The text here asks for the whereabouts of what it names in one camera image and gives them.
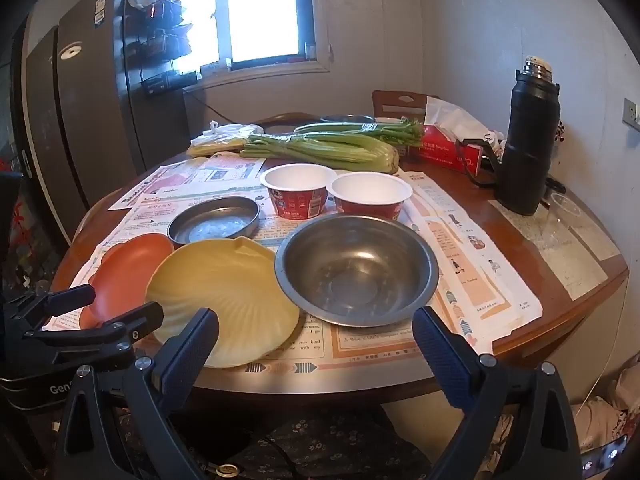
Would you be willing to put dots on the black fridge side rack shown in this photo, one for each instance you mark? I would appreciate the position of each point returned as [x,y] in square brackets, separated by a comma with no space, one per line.
[162,30]

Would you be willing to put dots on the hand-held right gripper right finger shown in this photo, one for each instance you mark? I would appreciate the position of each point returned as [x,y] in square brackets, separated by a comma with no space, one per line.
[442,360]

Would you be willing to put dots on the green-headed newspaper sheet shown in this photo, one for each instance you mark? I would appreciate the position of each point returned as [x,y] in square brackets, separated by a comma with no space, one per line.
[310,345]

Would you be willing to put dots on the red tissue box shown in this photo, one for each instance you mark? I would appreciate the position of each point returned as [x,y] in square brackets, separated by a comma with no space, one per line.
[445,150]

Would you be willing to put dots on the small steel bowl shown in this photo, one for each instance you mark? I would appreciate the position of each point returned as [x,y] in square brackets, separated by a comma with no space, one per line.
[347,119]

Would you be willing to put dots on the shallow steel plate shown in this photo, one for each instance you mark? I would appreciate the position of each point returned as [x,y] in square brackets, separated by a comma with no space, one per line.
[215,222]

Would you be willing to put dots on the pale cloth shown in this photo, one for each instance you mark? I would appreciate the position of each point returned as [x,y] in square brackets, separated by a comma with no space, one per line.
[600,420]

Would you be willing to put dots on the black box device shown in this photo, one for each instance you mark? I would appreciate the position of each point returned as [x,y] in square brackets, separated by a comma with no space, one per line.
[170,85]

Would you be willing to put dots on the orange plastic plate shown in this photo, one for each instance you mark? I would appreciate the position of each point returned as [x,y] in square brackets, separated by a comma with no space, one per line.
[125,275]

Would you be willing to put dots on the pink newspaper sheet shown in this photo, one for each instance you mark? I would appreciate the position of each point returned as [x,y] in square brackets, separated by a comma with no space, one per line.
[200,175]

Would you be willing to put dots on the dark floral cloth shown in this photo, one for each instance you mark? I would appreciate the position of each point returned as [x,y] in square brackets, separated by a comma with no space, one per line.
[325,445]

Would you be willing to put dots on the black thermos flask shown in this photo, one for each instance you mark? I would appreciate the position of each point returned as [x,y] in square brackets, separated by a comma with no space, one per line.
[525,150]

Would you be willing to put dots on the clear plastic cup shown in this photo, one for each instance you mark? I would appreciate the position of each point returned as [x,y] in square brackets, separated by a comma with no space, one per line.
[562,215]

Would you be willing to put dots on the orange-column newspaper sheet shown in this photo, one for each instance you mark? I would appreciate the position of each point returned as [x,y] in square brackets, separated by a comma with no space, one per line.
[450,240]

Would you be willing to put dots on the plastic bag of yellow noodles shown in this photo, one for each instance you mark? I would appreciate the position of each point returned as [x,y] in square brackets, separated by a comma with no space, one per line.
[225,140]

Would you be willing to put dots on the slim taped celery bunch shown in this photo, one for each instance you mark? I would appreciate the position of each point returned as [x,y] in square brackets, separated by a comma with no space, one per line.
[360,130]

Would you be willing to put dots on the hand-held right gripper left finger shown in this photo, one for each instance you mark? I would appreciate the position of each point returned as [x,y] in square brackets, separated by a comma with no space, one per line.
[185,355]

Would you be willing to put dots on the thick celery bunch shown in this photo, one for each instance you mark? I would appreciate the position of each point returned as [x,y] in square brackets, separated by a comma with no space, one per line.
[325,152]

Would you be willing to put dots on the pale speckled table mat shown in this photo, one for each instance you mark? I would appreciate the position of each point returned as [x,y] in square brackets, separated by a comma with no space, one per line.
[565,265]

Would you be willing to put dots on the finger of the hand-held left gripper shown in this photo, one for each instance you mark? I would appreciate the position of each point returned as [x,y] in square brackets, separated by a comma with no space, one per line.
[125,327]
[55,301]

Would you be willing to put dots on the straight-backed wooden chair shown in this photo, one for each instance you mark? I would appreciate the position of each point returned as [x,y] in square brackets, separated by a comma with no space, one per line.
[395,102]

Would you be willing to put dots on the dark refrigerator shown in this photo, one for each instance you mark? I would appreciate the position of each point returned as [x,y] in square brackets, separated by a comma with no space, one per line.
[85,135]

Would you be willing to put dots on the large steel bowl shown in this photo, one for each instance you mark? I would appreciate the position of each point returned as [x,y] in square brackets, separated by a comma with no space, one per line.
[355,270]

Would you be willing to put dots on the wall socket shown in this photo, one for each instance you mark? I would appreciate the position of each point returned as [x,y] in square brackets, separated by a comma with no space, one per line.
[631,115]

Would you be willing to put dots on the large white paper cup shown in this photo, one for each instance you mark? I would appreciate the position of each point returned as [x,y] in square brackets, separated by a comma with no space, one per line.
[297,180]

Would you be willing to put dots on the window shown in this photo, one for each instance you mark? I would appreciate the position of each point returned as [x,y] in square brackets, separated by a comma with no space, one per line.
[265,10]

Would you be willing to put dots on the yellow shell-shaped plate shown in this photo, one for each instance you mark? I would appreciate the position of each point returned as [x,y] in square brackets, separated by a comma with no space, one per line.
[225,300]

